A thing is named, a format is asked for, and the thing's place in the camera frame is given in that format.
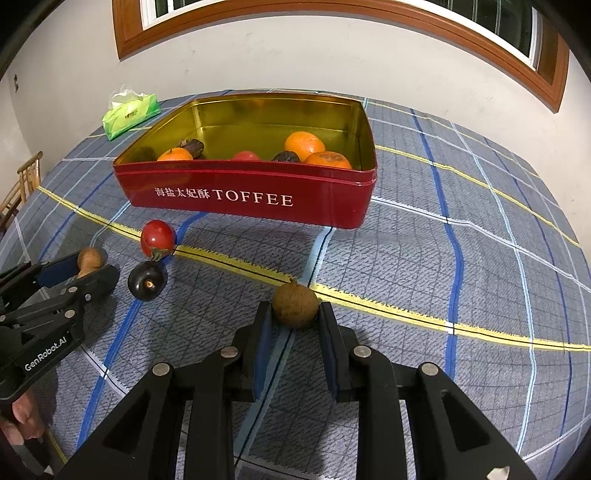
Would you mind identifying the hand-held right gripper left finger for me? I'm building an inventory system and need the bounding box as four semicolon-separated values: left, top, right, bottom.
55;301;273;480

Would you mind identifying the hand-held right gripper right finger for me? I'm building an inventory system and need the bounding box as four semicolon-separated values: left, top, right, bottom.
318;301;532;480

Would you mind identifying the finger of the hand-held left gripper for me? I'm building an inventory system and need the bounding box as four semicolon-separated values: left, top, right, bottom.
0;256;81;311
0;264;122;334

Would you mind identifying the tan oval fruit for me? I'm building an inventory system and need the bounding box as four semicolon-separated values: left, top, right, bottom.
76;247;103;279

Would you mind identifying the brown round fruit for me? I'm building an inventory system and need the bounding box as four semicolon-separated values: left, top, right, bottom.
271;279;320;329

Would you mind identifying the small plain orange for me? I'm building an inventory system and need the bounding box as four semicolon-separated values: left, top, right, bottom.
157;147;195;162

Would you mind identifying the red tin box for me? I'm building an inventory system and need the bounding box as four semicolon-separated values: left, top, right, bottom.
113;92;378;230

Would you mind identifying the orange with dark blotch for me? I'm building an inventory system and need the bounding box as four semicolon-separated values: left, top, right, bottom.
305;151;352;170

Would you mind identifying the large orange with stem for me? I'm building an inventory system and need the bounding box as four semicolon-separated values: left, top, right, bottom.
284;131;326;162

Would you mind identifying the person's left hand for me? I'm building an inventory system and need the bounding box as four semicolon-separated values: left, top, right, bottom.
0;394;47;446

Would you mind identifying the dark purple plum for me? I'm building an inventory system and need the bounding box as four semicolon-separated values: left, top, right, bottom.
128;261;168;302

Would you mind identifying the wooden chair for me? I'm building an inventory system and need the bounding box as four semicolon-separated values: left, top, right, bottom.
0;151;44;232

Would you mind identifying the blue plaid tablecloth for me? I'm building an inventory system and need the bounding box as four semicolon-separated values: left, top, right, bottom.
0;90;591;480

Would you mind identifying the green tissue pack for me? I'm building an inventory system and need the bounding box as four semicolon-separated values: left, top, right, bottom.
102;84;161;141

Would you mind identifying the brown wooden window frame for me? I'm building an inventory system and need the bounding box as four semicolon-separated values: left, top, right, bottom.
112;0;571;114

